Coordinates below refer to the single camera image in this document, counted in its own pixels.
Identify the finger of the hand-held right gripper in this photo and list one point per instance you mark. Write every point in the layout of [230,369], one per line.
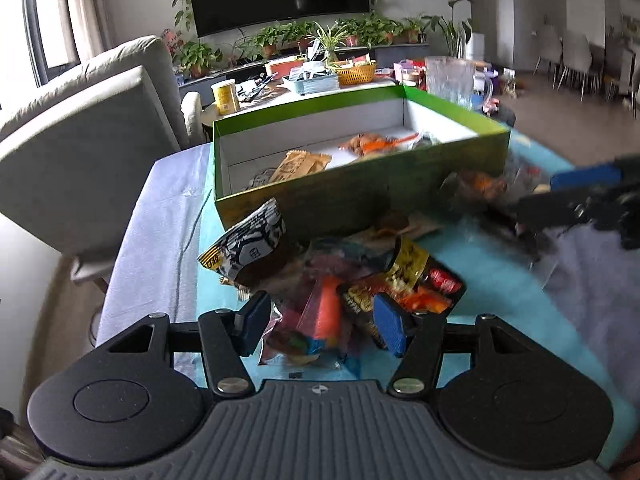
[555,207]
[585,176]

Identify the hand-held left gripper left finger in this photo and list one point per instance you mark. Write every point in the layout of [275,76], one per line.
[252,322]

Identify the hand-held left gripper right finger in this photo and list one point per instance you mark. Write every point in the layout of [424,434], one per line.
[390,322]

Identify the colourful clear sausage packet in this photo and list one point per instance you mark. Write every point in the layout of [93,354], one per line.
[322,317]

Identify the black white patterned snack packet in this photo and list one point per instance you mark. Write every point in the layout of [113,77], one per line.
[250,245]

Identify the brown snack clear packet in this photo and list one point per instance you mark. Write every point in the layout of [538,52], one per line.
[480,187]

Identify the green cardboard box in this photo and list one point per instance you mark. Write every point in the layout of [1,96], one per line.
[350,195]

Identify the tan snack packet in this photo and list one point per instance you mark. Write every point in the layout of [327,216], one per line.
[300,164]

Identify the red orange snack packet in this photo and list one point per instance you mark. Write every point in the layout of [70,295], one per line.
[380,144]

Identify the teal printed mat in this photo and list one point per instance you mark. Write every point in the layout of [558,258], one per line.
[495,280]

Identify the grey dining chair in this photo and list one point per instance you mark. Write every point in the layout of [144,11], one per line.
[575,60]
[625,72]
[549,47]

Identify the lavender sheet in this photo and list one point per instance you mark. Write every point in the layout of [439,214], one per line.
[150,240]

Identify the glass pitcher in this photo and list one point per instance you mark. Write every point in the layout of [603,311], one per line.
[450,82]

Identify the white air purifier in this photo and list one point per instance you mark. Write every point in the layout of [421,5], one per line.
[476,46]

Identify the large leaf plant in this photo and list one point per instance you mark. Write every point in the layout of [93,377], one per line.
[452,25]

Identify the round white table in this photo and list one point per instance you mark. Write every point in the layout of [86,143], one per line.
[265,102]

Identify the dark television console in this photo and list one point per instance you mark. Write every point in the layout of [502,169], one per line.
[390,52]

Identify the yellow canister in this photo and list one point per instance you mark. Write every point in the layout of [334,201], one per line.
[226,97]

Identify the grey armchair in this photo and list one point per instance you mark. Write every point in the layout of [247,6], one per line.
[85,150]

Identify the wicker basket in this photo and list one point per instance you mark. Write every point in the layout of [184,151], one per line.
[355,74]

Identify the blue plastic basket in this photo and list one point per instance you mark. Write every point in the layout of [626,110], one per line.
[312,85]

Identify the red box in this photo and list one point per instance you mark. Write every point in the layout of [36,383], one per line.
[282,66]

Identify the spider plant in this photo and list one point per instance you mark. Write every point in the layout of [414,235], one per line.
[330,40]

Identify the red flower plant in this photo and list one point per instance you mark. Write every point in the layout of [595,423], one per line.
[171,41]

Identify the row of potted plants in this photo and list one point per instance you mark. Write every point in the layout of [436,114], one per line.
[300,32]

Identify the beige curtain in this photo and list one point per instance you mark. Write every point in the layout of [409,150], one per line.
[87,5]

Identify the black framed window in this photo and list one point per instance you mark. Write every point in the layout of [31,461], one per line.
[50,20]

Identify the white wall board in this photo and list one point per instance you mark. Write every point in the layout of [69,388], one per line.
[587,5]

